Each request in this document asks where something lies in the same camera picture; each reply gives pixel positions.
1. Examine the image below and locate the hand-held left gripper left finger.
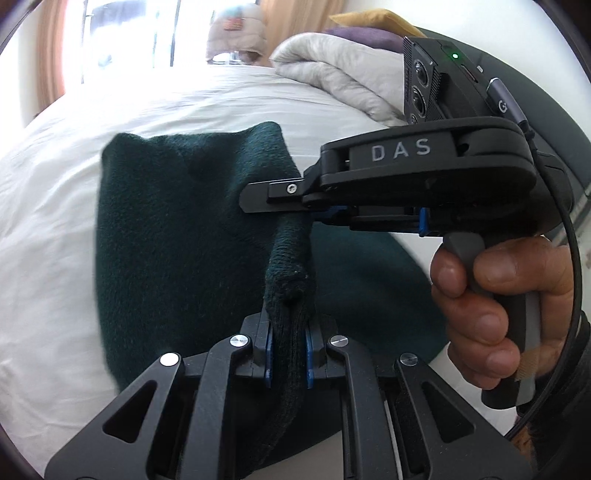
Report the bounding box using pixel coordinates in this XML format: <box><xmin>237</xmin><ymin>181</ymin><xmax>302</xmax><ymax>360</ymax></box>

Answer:
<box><xmin>44</xmin><ymin>314</ymin><xmax>278</xmax><ymax>480</ymax></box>

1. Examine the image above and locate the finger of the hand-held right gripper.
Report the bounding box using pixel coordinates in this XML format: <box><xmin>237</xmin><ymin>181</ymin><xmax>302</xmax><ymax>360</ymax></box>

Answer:
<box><xmin>239</xmin><ymin>178</ymin><xmax>352</xmax><ymax>228</ymax></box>

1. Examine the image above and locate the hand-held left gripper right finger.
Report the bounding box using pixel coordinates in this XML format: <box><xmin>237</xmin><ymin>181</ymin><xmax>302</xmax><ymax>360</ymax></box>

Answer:
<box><xmin>302</xmin><ymin>316</ymin><xmax>546</xmax><ymax>480</ymax></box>

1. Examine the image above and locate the dark green sweater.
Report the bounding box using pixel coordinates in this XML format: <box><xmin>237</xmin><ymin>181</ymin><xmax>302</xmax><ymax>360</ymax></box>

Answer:
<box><xmin>95</xmin><ymin>121</ymin><xmax>452</xmax><ymax>480</ymax></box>

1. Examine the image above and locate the person's right hand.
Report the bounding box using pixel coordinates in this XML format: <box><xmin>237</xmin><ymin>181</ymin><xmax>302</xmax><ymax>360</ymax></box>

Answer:
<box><xmin>429</xmin><ymin>235</ymin><xmax>583</xmax><ymax>394</ymax></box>

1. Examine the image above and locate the grey duvet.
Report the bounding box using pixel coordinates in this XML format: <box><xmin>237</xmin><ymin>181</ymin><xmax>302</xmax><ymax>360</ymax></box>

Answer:
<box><xmin>270</xmin><ymin>34</ymin><xmax>411</xmax><ymax>128</ymax></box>

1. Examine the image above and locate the beige puffer jacket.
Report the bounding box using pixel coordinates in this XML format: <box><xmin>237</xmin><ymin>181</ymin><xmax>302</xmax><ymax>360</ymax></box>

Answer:
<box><xmin>205</xmin><ymin>4</ymin><xmax>270</xmax><ymax>65</ymax></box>

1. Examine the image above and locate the purple pillow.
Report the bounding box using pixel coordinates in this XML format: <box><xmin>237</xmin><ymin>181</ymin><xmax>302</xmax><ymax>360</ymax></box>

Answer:
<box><xmin>321</xmin><ymin>25</ymin><xmax>408</xmax><ymax>55</ymax></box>

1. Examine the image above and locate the yellow pillow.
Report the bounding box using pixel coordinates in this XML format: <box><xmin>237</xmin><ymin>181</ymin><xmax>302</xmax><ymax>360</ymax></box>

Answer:
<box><xmin>328</xmin><ymin>8</ymin><xmax>426</xmax><ymax>41</ymax></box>

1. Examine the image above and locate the orange curtain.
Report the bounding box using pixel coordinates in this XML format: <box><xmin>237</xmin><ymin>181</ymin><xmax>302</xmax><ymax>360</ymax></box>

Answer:
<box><xmin>261</xmin><ymin>0</ymin><xmax>347</xmax><ymax>29</ymax></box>
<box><xmin>38</xmin><ymin>0</ymin><xmax>94</xmax><ymax>108</ymax></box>

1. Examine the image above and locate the window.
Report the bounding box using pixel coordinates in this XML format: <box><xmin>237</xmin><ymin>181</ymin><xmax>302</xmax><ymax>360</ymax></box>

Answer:
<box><xmin>83</xmin><ymin>0</ymin><xmax>218</xmax><ymax>80</ymax></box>

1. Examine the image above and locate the white bed sheet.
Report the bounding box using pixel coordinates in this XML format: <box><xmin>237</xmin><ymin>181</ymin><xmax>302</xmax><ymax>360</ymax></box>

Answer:
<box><xmin>0</xmin><ymin>62</ymin><xmax>462</xmax><ymax>480</ymax></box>

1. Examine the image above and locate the black cable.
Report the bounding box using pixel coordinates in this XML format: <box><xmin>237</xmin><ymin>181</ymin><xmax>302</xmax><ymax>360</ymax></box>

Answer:
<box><xmin>487</xmin><ymin>78</ymin><xmax>585</xmax><ymax>440</ymax></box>

